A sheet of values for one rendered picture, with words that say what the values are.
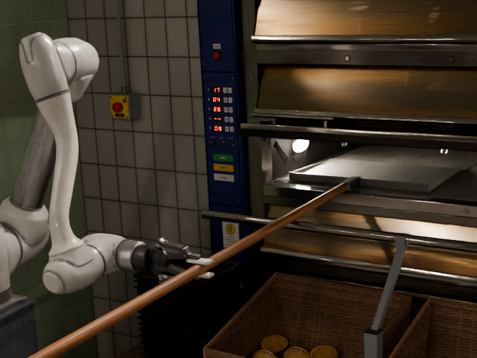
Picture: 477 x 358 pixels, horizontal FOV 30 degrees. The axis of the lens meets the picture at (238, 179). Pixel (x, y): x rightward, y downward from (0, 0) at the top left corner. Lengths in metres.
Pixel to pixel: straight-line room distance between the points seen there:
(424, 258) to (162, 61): 1.25
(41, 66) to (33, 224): 0.56
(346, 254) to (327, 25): 0.80
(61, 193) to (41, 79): 0.32
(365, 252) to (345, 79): 0.61
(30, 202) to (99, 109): 0.96
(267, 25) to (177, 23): 0.40
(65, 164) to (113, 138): 1.18
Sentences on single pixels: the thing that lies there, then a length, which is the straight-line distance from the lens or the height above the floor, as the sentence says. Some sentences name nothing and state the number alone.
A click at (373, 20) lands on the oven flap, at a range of 3.00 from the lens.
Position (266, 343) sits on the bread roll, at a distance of 3.30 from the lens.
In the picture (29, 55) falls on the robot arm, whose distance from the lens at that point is 2.54.
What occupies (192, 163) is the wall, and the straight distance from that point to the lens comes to 3.46.
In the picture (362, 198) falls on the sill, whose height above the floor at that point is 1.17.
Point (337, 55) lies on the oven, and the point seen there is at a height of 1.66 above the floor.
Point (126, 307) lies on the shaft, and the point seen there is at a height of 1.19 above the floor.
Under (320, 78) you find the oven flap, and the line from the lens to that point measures 3.13.
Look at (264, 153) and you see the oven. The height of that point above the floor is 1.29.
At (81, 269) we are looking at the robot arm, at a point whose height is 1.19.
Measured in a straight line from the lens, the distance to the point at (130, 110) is 3.52.
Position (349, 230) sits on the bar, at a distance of 2.74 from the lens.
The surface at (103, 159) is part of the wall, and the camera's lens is 3.74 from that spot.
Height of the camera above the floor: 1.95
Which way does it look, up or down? 13 degrees down
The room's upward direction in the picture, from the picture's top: 3 degrees counter-clockwise
